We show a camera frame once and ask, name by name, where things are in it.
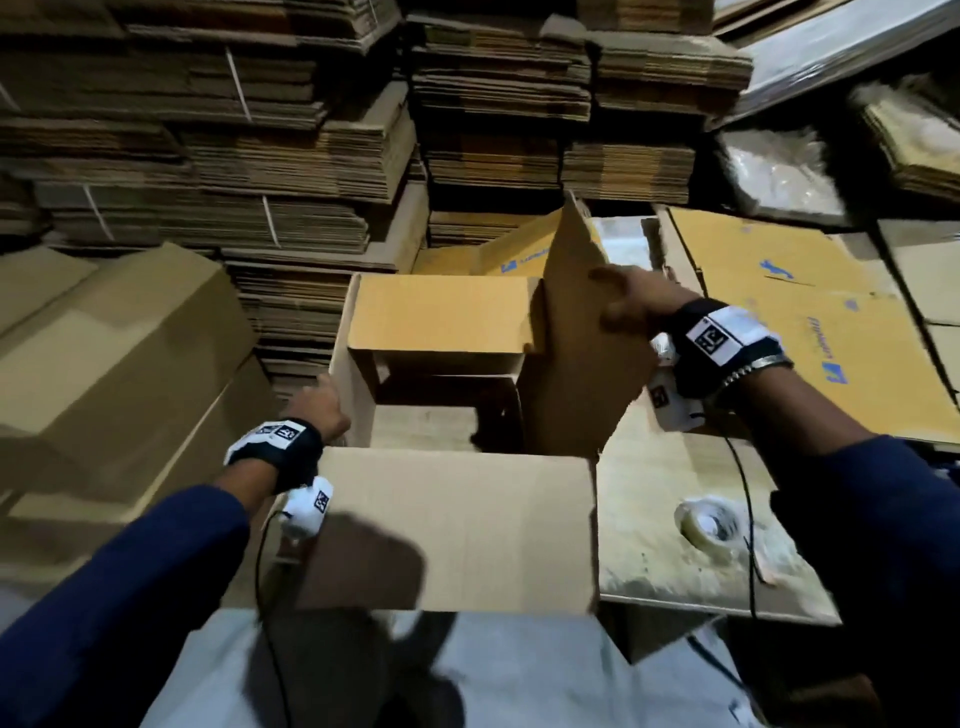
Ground yellow carton with blue print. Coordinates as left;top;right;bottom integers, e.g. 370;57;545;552
412;210;564;279

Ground brown carton blue print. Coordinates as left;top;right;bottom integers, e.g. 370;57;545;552
660;207;960;447

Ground pile of brown cartons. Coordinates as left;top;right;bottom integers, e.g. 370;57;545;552
652;207;960;452

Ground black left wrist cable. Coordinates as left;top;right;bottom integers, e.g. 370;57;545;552
252;517;299;728

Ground plywood work board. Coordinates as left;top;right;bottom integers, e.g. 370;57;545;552
225;382;842;629

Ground silver bracelet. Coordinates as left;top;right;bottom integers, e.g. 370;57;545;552
705;352;797;410

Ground person's right forearm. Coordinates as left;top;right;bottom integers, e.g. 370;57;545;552
720;367;960;728

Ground person's right hand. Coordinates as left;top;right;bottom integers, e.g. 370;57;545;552
589;262;704;339

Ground stacks of flat cardboard bundles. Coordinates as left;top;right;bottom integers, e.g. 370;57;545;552
0;0;756;399

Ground black right wrist band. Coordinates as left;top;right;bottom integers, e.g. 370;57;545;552
667;297;789;404

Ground person's left hand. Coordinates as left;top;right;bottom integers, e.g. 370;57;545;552
282;373;354;446

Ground black left wrist band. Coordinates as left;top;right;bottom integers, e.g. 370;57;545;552
223;417;326;494

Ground pale flat board bundle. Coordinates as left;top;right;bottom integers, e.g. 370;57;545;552
720;0;960;129

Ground black wrist band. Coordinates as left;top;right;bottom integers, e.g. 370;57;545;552
667;297;789;404
223;417;326;494

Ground yellow cardboard box blue marks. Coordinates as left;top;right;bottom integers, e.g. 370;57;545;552
292;192;665;617

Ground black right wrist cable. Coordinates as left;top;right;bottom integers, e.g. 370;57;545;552
723;435;767;707

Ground clear plastic sheet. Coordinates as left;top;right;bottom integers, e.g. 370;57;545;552
715;127;852;227

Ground clear tape roll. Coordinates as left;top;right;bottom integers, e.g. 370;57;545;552
673;498;747;564

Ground person's left forearm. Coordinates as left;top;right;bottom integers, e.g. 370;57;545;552
0;457;279;728

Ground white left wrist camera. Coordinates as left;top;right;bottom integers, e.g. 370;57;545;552
277;475;336;545

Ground white plastic sack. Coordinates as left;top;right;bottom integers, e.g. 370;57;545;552
592;214;662;275

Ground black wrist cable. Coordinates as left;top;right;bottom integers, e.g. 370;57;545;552
252;517;299;728
723;435;767;707

